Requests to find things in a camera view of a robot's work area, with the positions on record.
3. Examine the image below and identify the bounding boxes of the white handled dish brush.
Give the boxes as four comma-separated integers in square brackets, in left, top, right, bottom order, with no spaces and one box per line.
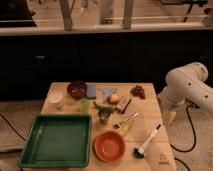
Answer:
[133,124,161,159]

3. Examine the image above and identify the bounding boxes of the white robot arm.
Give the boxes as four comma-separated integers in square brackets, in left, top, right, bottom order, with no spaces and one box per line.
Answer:
[157,62,213,126]

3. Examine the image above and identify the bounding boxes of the small paint brush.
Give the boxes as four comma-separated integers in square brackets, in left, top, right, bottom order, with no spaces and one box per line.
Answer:
[113,112,138,129]

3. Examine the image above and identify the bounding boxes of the small metal cup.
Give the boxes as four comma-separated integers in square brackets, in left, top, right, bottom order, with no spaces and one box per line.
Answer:
[98,110,110,125]

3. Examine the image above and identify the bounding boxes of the white plastic cup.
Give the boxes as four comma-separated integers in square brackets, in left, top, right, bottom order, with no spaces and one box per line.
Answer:
[47,91,64,109]

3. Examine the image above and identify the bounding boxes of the brown grapes toy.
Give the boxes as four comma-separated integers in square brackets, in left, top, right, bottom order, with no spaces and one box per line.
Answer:
[130,85,145,99]

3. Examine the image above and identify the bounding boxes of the yellow banana toy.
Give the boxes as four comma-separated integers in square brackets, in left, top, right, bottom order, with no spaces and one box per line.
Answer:
[119,121,134,136]

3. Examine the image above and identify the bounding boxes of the brown wooden block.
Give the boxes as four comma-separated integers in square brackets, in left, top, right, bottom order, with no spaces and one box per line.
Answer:
[116,95,131,113]

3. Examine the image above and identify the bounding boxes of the yellow onion toy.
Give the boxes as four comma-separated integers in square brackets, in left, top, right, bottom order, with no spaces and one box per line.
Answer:
[108,93,119,104]

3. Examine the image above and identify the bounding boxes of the green pepper toy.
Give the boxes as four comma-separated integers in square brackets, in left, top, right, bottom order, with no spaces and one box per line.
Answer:
[94,101,115,113]

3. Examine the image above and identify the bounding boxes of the light blue cloth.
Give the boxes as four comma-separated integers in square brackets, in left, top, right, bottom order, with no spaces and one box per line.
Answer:
[100,88,117,101]

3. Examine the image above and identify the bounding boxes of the orange bowl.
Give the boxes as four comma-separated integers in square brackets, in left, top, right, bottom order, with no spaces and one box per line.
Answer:
[93,131,126,163]

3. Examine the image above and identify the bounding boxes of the blue sponge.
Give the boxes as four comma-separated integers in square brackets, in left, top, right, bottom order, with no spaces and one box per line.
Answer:
[86,85,96,99]

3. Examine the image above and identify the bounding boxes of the dark red bowl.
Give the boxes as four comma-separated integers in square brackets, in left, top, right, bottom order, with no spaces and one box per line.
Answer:
[67,80,87,100]

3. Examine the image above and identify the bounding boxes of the green plastic tray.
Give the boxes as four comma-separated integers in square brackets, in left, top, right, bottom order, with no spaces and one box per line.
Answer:
[19,114,92,168]

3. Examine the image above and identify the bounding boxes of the black cable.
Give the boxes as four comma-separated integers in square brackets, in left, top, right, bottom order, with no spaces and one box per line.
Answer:
[0,113,27,142]
[170,104,202,154]

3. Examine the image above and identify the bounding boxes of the black cable left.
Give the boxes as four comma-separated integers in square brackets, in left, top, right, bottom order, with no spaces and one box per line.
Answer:
[0,113,27,142]

